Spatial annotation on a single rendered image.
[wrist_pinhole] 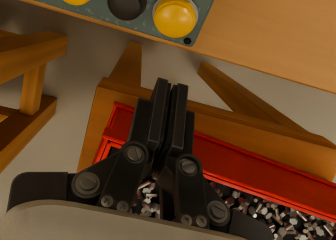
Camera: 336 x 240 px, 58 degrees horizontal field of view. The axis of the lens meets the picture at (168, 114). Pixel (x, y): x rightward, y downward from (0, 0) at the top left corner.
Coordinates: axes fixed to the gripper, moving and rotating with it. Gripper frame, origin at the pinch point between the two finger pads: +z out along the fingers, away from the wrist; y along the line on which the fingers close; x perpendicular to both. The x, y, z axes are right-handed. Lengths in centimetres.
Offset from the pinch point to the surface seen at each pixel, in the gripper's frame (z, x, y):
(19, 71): 38, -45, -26
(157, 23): 8.9, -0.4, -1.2
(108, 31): 81, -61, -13
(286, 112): 75, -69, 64
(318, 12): 14.2, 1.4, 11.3
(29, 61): 44, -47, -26
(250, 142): 13.6, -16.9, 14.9
